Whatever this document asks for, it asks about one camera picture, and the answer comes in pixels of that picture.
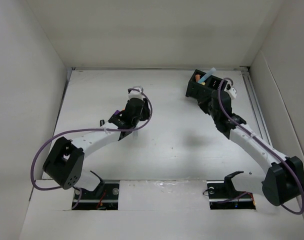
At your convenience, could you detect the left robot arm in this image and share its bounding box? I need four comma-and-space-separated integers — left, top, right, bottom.
43, 97, 152, 199

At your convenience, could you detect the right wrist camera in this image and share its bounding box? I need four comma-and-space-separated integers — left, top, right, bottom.
225, 84, 237, 100

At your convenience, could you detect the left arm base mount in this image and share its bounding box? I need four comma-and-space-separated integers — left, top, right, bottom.
71, 171, 120, 211

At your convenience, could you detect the blue pastel highlighter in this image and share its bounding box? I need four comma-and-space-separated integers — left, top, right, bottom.
198, 67, 216, 84

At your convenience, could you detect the black two-compartment container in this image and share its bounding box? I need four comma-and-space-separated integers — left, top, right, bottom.
185, 69, 222, 106

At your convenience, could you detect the black highlighter green cap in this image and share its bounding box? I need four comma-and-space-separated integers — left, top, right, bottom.
100, 119, 105, 127

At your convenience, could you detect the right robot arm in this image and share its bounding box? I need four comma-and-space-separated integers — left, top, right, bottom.
198, 90, 304, 208

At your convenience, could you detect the orange pastel highlighter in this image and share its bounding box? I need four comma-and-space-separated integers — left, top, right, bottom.
195, 74, 201, 83

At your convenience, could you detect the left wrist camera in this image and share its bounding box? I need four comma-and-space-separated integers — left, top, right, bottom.
128, 86, 144, 100

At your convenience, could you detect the aluminium rail right side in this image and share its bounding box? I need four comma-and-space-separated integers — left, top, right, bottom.
240, 67, 273, 146

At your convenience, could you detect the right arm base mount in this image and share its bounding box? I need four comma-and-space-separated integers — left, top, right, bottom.
202, 171, 256, 210

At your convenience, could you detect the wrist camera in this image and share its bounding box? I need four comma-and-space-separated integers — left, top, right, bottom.
128, 86, 144, 100
225, 84, 237, 100

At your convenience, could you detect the mint green pastel highlighter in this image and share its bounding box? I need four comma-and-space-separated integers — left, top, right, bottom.
133, 131, 139, 139

